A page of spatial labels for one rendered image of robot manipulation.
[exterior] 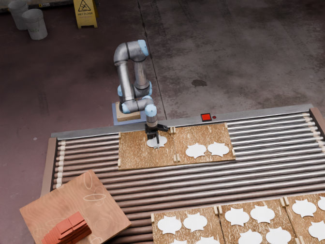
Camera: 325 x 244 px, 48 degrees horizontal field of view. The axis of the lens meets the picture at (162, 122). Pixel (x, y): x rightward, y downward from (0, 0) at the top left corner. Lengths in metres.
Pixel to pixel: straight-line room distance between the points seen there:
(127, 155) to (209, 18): 3.71
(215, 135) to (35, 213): 1.35
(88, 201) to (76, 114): 2.23
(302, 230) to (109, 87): 3.09
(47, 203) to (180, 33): 3.80
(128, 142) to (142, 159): 0.19
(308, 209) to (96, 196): 1.30
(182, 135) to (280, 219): 0.91
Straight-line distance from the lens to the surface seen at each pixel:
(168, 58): 5.09
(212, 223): 2.32
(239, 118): 2.92
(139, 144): 2.70
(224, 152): 2.63
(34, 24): 5.81
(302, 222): 2.42
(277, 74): 4.90
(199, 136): 2.73
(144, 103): 2.51
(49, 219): 2.35
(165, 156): 2.61
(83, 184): 2.43
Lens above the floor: 2.96
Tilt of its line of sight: 45 degrees down
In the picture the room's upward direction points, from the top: 4 degrees counter-clockwise
